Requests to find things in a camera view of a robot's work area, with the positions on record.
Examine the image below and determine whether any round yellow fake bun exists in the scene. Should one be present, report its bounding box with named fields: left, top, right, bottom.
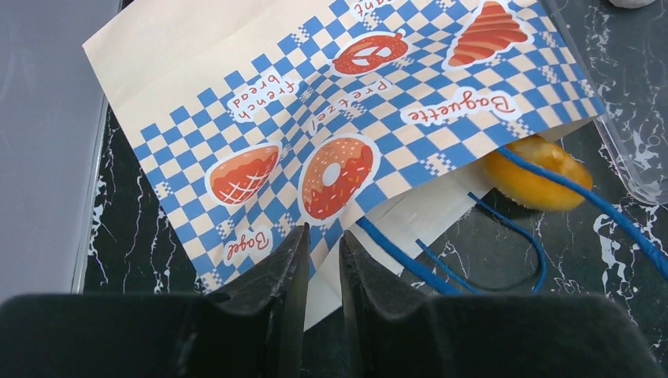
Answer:
left=482, top=134, right=595, bottom=213

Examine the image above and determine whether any checkered paper bread bag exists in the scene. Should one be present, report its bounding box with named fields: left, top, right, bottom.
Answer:
left=82, top=0, right=607, bottom=331

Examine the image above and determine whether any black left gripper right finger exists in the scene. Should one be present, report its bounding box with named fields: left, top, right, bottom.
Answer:
left=339, top=232, right=663, bottom=377

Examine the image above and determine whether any clear plastic tray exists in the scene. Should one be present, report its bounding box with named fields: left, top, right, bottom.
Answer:
left=542, top=1, right=667, bottom=205

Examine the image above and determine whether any yellow fake bread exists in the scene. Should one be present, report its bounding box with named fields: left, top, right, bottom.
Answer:
left=609, top=0, right=655, bottom=9

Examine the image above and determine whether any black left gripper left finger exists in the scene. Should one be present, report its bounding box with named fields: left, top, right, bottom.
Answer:
left=1, top=224, right=310, bottom=377

